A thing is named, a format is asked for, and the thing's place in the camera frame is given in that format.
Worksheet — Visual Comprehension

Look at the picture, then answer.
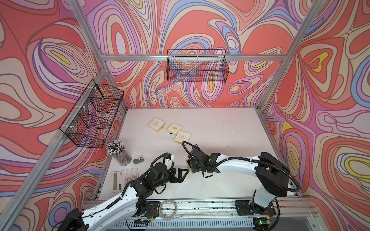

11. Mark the black wire basket wall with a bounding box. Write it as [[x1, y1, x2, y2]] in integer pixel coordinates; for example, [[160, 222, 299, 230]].
[[166, 48, 229, 83], [59, 80, 124, 148]]

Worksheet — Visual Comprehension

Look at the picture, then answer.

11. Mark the white desk calculator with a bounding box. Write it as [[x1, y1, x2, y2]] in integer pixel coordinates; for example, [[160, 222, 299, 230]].
[[111, 168, 139, 193]]

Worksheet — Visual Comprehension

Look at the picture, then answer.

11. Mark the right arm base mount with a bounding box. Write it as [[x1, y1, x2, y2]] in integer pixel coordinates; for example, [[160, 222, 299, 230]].
[[235, 200, 276, 226]]

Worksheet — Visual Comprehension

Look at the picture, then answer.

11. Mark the cream jewelry box near stack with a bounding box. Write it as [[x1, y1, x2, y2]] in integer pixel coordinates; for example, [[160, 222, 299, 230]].
[[174, 131, 191, 144]]

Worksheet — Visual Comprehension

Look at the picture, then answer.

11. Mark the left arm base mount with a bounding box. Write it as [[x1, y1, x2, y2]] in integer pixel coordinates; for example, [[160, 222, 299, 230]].
[[133, 201, 161, 227]]

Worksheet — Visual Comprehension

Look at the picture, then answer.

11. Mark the cream drawer jewelry box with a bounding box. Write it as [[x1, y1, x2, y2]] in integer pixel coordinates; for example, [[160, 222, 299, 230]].
[[186, 160, 192, 173]]

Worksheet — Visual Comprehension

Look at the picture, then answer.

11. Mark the black wire basket back wall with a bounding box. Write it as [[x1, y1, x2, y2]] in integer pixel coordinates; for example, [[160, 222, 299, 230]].
[[166, 48, 229, 83]]

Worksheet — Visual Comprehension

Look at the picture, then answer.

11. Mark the black wire basket left wall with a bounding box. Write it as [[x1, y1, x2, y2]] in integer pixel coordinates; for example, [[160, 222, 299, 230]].
[[59, 80, 124, 148]]

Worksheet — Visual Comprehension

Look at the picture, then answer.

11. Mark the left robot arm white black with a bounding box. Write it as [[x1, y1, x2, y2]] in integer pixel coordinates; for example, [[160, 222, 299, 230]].
[[52, 153, 189, 231]]

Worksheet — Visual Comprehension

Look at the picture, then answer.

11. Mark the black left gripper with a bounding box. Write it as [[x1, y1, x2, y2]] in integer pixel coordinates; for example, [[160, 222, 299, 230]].
[[152, 168, 189, 191]]

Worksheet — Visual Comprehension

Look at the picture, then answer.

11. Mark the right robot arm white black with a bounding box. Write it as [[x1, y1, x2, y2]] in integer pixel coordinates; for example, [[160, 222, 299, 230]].
[[182, 141, 302, 216]]

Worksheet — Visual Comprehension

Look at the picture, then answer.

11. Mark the clear cup of pens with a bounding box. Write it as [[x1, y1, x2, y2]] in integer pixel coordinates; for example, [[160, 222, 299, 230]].
[[106, 140, 132, 166]]

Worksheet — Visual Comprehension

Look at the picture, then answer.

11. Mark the coiled clear cable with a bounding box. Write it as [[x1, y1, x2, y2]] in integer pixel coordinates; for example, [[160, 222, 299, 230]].
[[158, 199, 178, 221]]

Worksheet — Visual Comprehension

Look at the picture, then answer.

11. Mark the small cream jewelry box middle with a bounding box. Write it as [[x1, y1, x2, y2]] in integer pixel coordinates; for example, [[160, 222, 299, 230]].
[[167, 123, 182, 136]]

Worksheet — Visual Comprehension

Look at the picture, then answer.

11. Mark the cream jewelry box far left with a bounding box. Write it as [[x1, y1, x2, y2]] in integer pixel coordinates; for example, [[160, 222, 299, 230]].
[[148, 117, 166, 133]]

